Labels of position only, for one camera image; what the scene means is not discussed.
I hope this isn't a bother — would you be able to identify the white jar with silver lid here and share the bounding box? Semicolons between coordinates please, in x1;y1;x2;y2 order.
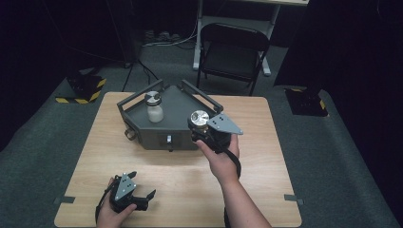
144;90;165;124

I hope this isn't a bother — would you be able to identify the black wrist strap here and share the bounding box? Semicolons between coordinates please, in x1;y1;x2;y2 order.
94;184;112;222
218;143;242;179

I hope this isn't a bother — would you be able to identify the tan jar with silver lid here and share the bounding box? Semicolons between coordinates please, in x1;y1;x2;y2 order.
188;109;211;134

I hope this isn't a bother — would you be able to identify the black cable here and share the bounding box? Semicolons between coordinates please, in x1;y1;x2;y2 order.
122;60;160;93

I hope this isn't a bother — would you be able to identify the black folding chair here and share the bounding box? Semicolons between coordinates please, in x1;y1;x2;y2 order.
196;22;272;97

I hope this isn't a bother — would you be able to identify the grey tape piece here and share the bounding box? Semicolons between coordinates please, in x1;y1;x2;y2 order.
283;194;306;205
52;195;76;205

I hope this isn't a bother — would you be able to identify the person's left hand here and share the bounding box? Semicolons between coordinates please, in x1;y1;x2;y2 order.
96;177;138;228

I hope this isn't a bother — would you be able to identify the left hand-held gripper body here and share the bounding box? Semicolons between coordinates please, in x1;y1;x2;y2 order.
108;172;150;214

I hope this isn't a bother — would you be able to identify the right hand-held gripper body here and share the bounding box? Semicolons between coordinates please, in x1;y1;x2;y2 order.
202;113;244;155

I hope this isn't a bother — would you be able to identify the dark grey corner tray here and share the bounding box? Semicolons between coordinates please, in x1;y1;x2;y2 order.
116;79;224;152

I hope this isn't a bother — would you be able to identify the white cable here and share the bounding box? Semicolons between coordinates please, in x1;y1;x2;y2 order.
142;18;199;48

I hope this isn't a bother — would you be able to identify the person's right hand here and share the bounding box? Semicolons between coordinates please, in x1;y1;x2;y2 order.
193;132;241;186

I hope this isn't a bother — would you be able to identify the yellow black striped base plate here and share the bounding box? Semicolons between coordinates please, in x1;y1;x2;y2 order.
55;74;107;105

